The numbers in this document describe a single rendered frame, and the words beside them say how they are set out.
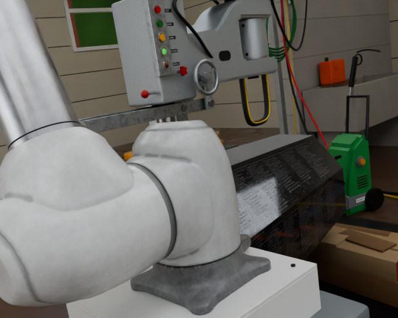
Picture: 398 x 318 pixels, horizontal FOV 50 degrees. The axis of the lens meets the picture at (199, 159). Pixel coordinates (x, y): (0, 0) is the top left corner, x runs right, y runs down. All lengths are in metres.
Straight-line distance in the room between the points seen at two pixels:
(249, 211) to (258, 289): 1.01
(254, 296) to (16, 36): 0.50
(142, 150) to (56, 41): 7.64
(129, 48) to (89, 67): 6.68
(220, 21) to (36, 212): 1.62
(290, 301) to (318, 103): 4.09
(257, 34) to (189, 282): 1.71
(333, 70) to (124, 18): 3.54
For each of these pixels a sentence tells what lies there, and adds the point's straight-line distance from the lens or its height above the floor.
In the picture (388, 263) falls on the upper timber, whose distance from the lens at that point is 2.24.
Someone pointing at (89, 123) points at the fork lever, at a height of 1.11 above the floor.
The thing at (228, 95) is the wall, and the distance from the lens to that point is 8.68.
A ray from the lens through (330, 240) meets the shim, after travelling 2.41.
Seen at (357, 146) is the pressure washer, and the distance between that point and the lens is 3.37.
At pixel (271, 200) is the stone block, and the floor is 0.67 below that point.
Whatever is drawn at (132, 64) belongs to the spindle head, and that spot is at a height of 1.29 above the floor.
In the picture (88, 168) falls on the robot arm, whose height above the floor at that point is 1.13.
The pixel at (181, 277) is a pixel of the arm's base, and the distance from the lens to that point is 0.69.
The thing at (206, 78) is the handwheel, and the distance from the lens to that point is 1.78.
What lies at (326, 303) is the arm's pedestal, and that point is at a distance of 0.83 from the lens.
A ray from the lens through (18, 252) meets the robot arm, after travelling 0.51.
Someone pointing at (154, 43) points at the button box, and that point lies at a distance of 1.67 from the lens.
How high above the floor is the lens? 1.23
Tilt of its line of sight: 12 degrees down
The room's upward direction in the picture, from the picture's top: 9 degrees counter-clockwise
